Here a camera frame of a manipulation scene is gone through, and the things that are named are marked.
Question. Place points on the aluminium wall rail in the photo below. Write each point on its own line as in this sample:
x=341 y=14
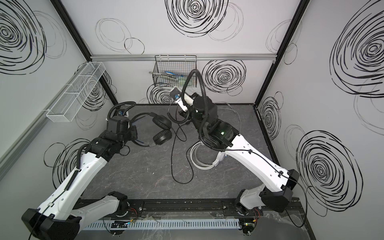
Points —
x=13 y=153
x=200 y=57

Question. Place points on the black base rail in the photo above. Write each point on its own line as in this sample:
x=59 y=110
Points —
x=140 y=209

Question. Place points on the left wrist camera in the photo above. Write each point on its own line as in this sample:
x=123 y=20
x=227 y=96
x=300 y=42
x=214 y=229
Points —
x=122 y=113

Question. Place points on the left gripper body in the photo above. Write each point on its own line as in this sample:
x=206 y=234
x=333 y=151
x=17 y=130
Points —
x=132 y=133

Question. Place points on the aluminium wall rail left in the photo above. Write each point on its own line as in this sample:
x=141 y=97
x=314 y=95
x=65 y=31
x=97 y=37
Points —
x=13 y=153

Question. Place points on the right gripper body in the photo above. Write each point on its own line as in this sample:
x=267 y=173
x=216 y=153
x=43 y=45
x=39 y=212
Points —
x=190 y=100

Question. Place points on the items in wire basket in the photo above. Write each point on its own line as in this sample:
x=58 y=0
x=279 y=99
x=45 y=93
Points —
x=169 y=78

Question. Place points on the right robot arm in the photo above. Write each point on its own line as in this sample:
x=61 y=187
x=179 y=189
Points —
x=276 y=191

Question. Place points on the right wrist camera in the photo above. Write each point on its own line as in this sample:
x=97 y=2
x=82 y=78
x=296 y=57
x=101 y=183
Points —
x=176 y=94

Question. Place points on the white slotted cable duct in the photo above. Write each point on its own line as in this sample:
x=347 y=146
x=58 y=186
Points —
x=193 y=224

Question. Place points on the white mesh wall tray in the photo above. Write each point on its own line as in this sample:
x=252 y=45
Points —
x=76 y=92

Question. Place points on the aluminium wall rail back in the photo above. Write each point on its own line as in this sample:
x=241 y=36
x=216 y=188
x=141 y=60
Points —
x=200 y=57

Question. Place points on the white headphones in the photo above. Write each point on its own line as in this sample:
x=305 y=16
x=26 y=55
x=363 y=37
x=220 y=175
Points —
x=204 y=158

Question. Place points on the black corner frame post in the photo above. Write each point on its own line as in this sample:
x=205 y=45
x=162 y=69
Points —
x=66 y=19

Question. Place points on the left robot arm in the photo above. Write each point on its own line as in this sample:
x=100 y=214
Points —
x=56 y=218

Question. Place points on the black wire basket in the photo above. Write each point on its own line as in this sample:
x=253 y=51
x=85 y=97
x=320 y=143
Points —
x=177 y=64

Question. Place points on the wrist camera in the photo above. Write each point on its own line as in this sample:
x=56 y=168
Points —
x=122 y=113
x=176 y=94

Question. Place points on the right black corner post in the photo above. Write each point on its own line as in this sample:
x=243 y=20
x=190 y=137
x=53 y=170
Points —
x=303 y=4

